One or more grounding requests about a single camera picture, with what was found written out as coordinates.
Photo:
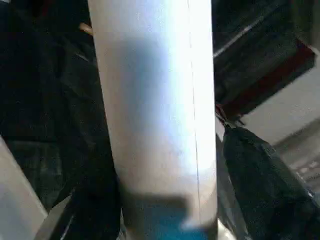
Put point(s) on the black work mat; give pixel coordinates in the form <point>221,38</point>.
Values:
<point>50,150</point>

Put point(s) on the dark panel with red edge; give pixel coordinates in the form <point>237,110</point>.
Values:
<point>260,60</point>

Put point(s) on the white plastic table leg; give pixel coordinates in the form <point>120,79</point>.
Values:
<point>150,100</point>

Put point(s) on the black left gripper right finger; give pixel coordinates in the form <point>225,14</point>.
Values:
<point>270,200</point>

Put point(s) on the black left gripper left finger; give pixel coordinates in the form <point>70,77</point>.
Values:
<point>95,215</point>

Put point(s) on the black furniture with yellow label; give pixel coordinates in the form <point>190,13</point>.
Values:
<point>40,20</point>

